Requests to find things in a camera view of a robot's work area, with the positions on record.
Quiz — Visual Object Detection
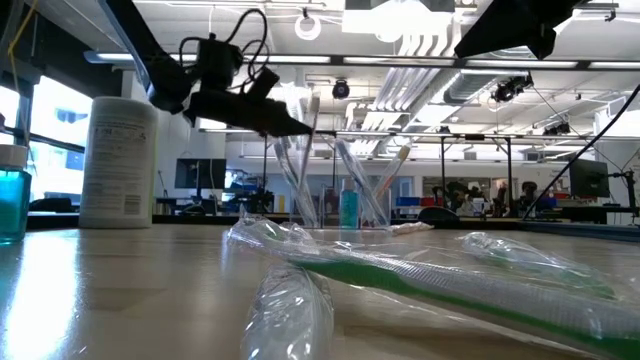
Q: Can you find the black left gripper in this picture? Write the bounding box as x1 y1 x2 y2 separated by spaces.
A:
183 67 314 137

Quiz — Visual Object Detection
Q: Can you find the blue toothbrush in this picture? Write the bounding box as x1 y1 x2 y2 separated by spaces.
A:
333 138 390 227

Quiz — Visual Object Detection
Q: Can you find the blue mouthwash bottle white cap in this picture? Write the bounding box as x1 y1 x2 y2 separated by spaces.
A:
339 178 360 229
0 144 34 246

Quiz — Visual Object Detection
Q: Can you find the orange white toothbrush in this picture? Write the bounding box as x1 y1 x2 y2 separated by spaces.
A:
373 143 414 201

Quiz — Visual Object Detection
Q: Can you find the black computer monitor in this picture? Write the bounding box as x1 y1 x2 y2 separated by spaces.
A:
568 157 611 199
174 158 228 190

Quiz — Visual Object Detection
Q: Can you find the overhead light bar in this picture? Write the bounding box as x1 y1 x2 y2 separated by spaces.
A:
84 49 640 70

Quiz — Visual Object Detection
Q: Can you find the clear acrylic organizer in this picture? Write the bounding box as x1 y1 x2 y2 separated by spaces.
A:
288 183 394 230

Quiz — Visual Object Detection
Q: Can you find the white wipes canister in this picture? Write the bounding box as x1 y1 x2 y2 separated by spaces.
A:
78 96 160 230

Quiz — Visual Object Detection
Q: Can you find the person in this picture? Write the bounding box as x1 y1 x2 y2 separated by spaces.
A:
519 180 559 214

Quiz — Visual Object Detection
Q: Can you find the black office chair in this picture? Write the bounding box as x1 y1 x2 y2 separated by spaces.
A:
417 205 461 225

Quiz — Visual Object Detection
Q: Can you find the silver ventilation duct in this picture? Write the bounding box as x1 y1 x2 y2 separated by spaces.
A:
442 59 531 104

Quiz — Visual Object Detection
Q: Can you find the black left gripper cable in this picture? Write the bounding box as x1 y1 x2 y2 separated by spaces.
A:
178 7 271 91

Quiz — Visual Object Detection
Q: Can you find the white ceiling ring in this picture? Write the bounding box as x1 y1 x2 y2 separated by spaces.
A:
293 13 323 42

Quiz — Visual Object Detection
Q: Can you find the black hanging arm cable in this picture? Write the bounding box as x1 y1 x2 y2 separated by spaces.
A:
521 82 640 222

